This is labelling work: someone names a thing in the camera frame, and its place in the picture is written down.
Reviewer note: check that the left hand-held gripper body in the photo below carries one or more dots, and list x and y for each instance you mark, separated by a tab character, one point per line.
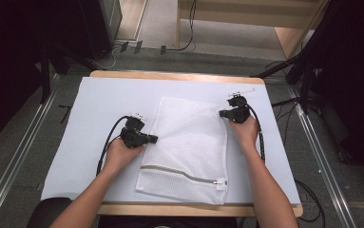
133	134

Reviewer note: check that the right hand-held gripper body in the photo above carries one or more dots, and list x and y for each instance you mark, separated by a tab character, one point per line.
240	110

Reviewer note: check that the white mesh laundry bag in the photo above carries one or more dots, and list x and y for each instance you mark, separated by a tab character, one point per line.
186	148

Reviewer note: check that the person's right hand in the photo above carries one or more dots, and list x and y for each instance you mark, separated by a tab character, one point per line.
246	131

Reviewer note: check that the person's left hand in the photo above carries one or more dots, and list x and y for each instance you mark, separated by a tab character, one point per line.
121	156

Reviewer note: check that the pale blue table sheet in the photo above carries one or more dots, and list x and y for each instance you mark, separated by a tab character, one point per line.
84	126

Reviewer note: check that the black metal stand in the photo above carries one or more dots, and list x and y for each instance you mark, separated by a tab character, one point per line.
304	82
45	76

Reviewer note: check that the wooden table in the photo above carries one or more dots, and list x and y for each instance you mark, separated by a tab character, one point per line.
176	210

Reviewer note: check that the person's dark clothing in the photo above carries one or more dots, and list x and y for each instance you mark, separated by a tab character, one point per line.
170	222

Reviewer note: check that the black floor block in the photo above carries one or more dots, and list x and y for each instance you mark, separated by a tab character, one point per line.
163	49
138	47
124	46

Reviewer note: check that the light wooden shelf unit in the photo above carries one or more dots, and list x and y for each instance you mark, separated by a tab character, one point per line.
284	34

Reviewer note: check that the black cabinet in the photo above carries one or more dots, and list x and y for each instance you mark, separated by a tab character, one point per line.
97	25

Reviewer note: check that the black curtain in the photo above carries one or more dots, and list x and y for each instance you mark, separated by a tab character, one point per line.
354	79
5	63

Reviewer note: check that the aluminium floor rail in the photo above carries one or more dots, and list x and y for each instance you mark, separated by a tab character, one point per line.
322	158
21	158

